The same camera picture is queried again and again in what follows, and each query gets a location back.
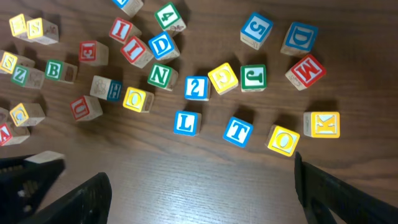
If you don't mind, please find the blue 2 block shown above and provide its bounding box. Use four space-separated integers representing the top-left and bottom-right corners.
184 76 211 101

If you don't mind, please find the blue D block centre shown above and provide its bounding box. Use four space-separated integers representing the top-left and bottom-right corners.
148 31 180 61

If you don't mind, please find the yellow W block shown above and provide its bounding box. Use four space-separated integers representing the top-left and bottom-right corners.
9 14 34 42

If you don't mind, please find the blue d block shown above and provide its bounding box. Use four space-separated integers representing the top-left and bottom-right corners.
148 31 180 61
280 22 318 57

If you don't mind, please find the yellow K block right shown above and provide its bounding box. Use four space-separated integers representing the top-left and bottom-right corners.
303 111 340 138

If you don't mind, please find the green 4 block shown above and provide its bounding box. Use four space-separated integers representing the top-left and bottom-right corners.
154 2 187 37

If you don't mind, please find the yellow O block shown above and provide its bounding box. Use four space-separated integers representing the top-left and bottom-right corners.
123 86 155 113
265 124 300 157

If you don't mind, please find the blue H block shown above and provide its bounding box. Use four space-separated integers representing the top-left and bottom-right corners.
90 75 123 101

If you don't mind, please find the yellow s block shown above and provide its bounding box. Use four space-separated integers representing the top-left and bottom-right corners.
26 17 59 45
1 50 35 74

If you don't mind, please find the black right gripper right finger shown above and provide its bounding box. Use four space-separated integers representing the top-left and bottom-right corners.
294 153 397 224

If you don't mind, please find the red E block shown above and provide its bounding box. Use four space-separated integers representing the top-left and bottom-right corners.
79 40 109 66

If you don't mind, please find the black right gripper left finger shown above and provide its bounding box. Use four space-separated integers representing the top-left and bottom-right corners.
21 172 112 224

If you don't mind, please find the blue D block right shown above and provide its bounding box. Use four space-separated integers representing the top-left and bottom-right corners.
280 22 318 57

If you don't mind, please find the blue T block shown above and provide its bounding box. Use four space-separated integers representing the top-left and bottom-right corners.
223 116 253 147

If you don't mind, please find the yellow C block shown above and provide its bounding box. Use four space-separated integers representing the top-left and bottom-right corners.
9 103 45 127

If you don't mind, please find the yellow S block top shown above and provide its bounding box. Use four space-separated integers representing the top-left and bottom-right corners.
26 17 59 45

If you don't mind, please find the blue L block top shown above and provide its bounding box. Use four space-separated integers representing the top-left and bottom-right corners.
113 0 144 17

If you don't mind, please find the blue 5 block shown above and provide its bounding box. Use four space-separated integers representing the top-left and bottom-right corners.
240 12 274 50

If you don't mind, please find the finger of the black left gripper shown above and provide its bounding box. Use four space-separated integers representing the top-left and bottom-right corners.
1 156 65 224

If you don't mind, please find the red I block upper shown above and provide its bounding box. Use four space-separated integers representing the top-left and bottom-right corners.
109 17 142 44

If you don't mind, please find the green Z block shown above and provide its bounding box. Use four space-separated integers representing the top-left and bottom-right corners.
11 65 45 90

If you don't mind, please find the red A block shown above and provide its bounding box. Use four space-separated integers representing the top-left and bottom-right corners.
1 122 30 146

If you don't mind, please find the yellow G block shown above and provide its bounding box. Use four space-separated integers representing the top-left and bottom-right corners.
208 62 239 95

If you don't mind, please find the green J block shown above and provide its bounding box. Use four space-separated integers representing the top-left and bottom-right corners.
241 64 267 92

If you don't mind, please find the red I block lower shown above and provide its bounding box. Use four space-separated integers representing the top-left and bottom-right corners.
121 36 154 68

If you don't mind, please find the green N block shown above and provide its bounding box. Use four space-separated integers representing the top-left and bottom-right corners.
147 63 178 91

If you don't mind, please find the red M block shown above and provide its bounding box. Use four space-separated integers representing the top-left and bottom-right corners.
285 54 326 91

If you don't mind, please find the red U block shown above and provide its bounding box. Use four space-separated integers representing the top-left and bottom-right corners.
70 95 103 121

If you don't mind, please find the red i block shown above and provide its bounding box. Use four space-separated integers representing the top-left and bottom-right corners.
109 17 142 44
121 36 154 68

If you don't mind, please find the yellow S block lower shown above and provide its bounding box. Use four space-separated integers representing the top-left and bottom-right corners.
1 50 35 74

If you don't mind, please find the blue l block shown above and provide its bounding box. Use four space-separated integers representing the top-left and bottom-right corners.
113 0 144 17
174 111 201 136

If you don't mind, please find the green B block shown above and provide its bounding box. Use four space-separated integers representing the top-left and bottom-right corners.
44 60 78 84

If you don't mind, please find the blue L block lower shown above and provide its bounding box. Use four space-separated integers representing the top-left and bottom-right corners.
174 111 201 136

